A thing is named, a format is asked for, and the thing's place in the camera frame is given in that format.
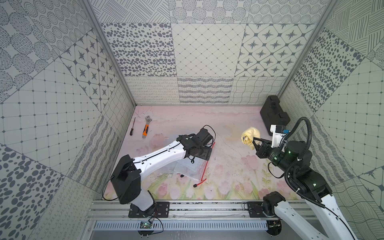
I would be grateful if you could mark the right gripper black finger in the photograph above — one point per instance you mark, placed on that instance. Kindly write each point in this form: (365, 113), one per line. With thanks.
(256, 145)
(262, 140)

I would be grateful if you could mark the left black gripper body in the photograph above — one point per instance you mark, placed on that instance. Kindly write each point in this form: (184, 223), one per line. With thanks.
(202, 152)

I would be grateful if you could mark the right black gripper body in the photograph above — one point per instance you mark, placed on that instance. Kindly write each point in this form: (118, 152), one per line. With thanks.
(274, 155)

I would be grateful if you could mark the yellow microfiber cloth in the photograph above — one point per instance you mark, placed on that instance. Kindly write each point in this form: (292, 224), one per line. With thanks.
(249, 135)

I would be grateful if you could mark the clear mesh bag red zipper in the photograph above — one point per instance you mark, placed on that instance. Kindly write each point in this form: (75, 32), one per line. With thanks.
(193, 168)

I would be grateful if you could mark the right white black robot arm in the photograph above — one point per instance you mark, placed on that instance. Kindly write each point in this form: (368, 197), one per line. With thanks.
(290, 152)

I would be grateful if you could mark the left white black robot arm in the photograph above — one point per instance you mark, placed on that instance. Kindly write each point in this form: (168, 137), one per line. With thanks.
(127, 176)

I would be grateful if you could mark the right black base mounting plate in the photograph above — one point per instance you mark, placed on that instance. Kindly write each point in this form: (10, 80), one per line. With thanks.
(256, 210)

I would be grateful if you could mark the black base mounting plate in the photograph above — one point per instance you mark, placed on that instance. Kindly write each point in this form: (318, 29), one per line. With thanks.
(256, 210)
(158, 209)

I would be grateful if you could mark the dark slim screwdriver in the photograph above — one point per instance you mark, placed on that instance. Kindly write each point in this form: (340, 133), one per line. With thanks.
(132, 127)

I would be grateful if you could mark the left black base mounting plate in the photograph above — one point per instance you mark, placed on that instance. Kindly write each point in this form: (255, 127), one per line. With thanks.
(158, 209)

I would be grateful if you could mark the orange handled adjustable wrench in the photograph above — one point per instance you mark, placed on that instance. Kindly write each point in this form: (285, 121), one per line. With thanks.
(145, 131)

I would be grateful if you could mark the aluminium mounting rail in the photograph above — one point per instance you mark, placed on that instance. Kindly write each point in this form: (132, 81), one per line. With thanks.
(179, 210)

